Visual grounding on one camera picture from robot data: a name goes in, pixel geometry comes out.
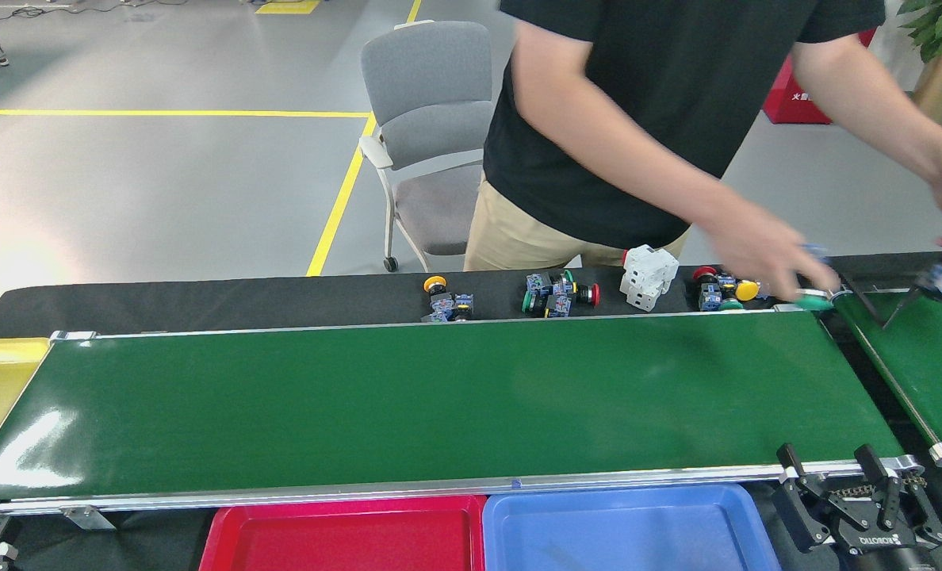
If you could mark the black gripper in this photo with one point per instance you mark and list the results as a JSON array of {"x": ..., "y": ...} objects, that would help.
[{"x": 883, "y": 551}]

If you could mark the yellow cap push button switch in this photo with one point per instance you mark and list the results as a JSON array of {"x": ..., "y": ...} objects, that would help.
[
  {"x": 435, "y": 284},
  {"x": 748, "y": 291}
]

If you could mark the person's right forearm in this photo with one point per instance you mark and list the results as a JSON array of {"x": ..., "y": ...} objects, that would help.
[{"x": 637, "y": 166}]

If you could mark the person's left forearm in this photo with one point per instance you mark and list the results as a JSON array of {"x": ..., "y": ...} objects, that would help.
[{"x": 891, "y": 119}]

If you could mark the green feeder conveyor belt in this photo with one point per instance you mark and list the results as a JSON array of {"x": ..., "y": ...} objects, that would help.
[{"x": 931, "y": 357}]

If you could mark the blue plastic tray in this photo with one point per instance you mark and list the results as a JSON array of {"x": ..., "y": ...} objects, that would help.
[{"x": 629, "y": 531}]

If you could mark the red plastic tray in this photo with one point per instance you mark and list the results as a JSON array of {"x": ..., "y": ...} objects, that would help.
[{"x": 344, "y": 539}]

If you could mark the person's right hand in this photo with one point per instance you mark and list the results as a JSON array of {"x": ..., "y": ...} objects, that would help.
[{"x": 764, "y": 246}]

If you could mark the red fire extinguisher box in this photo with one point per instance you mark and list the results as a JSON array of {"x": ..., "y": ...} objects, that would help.
[{"x": 792, "y": 103}]

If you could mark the person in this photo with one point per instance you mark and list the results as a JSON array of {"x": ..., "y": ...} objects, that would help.
[{"x": 677, "y": 95}]

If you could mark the grey office chair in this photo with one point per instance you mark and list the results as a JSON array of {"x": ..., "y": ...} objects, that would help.
[{"x": 427, "y": 71}]

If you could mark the green conveyor belt silver frame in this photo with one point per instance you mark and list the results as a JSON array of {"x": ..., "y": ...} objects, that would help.
[{"x": 439, "y": 396}]

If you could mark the small yellow push button switch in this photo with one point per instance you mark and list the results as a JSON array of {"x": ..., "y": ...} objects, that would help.
[{"x": 461, "y": 308}]

